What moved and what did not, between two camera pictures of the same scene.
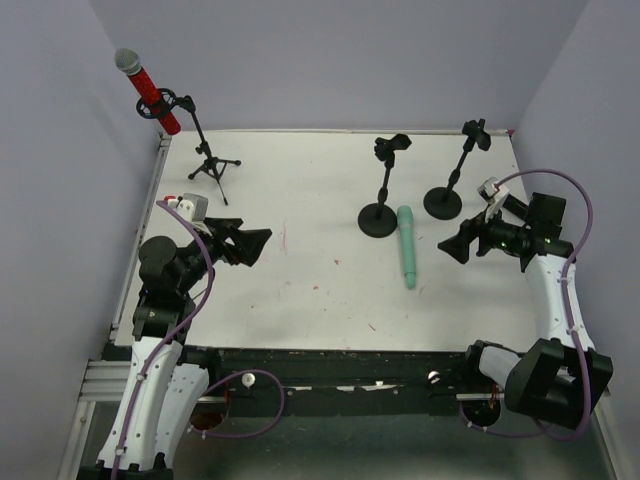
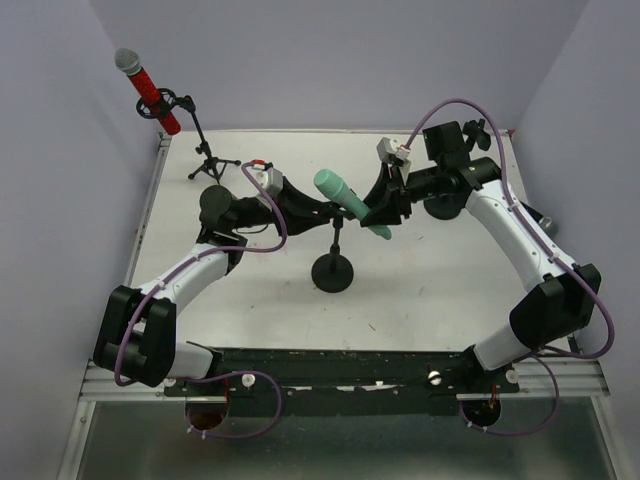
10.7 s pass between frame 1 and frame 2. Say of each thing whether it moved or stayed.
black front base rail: stayed
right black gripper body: moved
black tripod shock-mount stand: stayed
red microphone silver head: stayed
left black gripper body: moved
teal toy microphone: moved
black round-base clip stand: moved
